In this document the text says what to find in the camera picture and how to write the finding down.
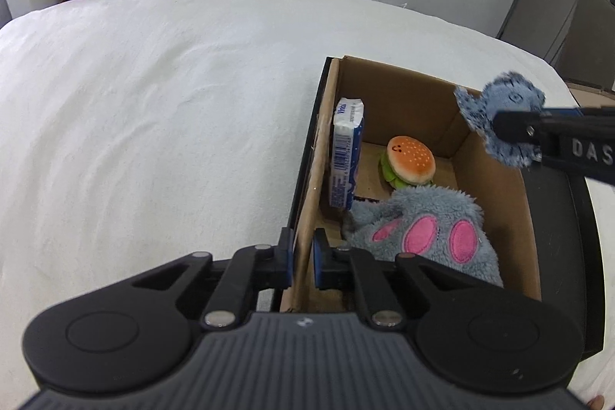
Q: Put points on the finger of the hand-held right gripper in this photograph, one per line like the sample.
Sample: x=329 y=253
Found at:
x=516 y=127

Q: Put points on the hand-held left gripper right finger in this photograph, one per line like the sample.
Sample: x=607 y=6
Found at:
x=319 y=258

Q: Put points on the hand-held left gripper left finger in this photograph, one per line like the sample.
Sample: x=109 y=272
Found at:
x=288 y=258

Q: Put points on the blue fluffy plush toy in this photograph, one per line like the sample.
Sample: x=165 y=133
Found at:
x=499 y=95

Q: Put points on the brown cardboard box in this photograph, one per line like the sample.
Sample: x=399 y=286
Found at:
x=485 y=179

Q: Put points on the burger plush toy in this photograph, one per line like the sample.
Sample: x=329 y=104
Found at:
x=411 y=158

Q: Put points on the blue tissue packet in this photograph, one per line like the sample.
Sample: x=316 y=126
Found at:
x=346 y=150

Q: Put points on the grey plush paw pink pads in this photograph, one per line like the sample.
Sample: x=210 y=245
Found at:
x=432 y=237

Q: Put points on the grey cabinet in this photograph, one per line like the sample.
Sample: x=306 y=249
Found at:
x=543 y=6

